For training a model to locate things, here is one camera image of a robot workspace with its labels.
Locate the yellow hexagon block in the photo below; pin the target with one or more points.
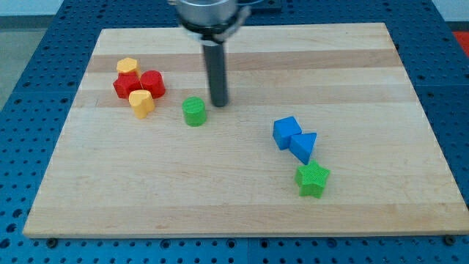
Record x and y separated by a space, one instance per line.
128 65

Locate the blue cube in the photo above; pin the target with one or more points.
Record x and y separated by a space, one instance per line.
284 129

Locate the blue triangular prism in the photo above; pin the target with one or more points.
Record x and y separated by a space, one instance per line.
302 146

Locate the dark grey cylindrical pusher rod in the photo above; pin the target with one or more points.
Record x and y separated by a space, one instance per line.
214 59

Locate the green star block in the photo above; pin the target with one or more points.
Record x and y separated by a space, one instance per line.
311 179

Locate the yellow heart block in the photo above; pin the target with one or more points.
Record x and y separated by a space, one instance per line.
141 102

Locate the wooden board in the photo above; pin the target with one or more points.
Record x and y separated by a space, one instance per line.
112 175

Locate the red cube block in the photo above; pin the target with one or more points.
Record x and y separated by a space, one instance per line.
126 83

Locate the green cylinder block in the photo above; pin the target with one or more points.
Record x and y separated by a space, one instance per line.
194 111

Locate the red cylinder block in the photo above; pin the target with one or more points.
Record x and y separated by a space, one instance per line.
152 81

